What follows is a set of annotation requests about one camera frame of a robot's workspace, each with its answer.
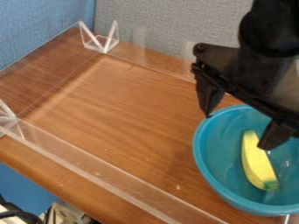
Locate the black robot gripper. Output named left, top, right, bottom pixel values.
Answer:
left=191, top=43, right=299, bottom=151

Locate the yellow toy banana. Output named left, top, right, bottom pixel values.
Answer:
left=242, top=130, right=279, bottom=191

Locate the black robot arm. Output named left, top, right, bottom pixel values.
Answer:
left=191, top=0, right=299, bottom=151

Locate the blue plastic bowl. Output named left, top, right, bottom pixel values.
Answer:
left=192, top=105, right=299, bottom=216

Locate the white cluttered object below table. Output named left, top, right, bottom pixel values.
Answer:
left=40, top=199, right=95, bottom=224

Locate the dark object under table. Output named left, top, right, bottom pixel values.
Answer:
left=0, top=195, right=36, bottom=224

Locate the clear acrylic front barrier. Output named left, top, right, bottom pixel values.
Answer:
left=0, top=101, right=228, bottom=224

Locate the clear acrylic barrier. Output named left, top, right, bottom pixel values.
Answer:
left=79, top=19, right=243, bottom=100
left=0, top=101, right=228, bottom=224

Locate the clear acrylic back barrier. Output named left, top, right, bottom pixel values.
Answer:
left=79, top=19, right=243, bottom=100

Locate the clear acrylic corner bracket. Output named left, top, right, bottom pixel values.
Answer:
left=79, top=21, right=120, bottom=54

